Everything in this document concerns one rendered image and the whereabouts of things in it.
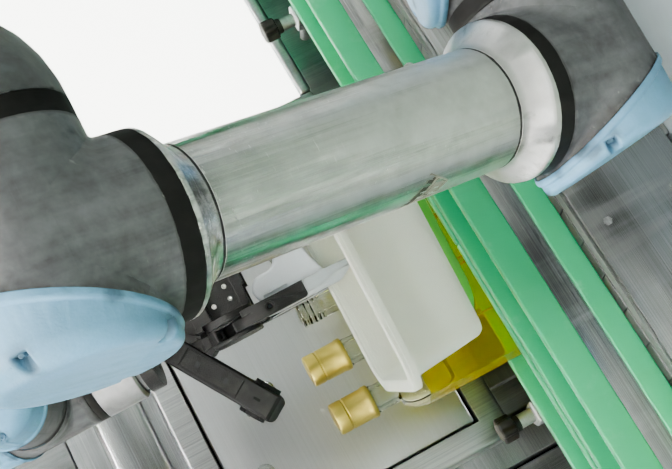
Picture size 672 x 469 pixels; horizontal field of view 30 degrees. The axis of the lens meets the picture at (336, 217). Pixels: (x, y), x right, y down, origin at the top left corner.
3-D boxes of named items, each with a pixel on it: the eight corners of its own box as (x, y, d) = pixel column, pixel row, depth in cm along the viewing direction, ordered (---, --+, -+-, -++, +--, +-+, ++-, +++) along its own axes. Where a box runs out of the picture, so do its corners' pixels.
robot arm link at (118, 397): (104, 418, 109) (120, 414, 117) (151, 393, 109) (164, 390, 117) (65, 341, 109) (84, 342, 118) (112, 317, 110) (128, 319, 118)
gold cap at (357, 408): (374, 409, 131) (337, 429, 131) (360, 380, 130) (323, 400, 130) (383, 420, 128) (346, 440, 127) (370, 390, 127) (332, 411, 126)
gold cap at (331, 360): (335, 332, 131) (298, 352, 130) (351, 359, 129) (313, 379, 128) (339, 347, 134) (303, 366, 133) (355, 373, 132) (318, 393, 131)
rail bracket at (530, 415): (586, 370, 141) (484, 426, 139) (597, 355, 135) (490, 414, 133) (605, 401, 140) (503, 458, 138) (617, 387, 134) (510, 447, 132)
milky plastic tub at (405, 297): (381, 90, 100) (284, 138, 98) (514, 341, 98) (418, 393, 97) (351, 133, 117) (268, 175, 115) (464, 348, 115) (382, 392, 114)
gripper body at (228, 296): (224, 240, 110) (102, 305, 110) (270, 327, 109) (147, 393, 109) (232, 248, 118) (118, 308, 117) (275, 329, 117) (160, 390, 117)
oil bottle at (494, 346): (550, 280, 136) (379, 372, 133) (558, 263, 131) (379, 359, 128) (578, 324, 135) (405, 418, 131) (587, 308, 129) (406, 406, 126)
